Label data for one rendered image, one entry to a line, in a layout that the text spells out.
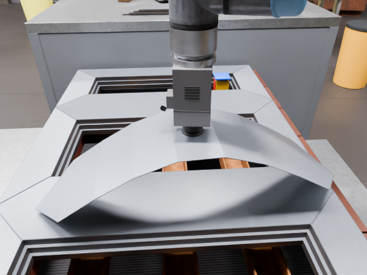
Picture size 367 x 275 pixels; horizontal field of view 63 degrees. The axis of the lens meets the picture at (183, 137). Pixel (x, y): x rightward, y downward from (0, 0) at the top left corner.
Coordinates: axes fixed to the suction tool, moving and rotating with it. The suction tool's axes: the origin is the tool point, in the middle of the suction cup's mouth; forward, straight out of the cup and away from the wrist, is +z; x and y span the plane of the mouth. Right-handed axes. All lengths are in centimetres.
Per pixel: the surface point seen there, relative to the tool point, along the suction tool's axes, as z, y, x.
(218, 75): 13, -62, 8
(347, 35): 51, -259, 141
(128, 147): 1.9, 1.8, -12.4
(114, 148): 3.5, 0.1, -15.8
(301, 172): 5.9, 2.6, 21.0
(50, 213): 11.4, 10.8, -26.5
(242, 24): -1, -83, 17
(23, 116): 101, -174, -157
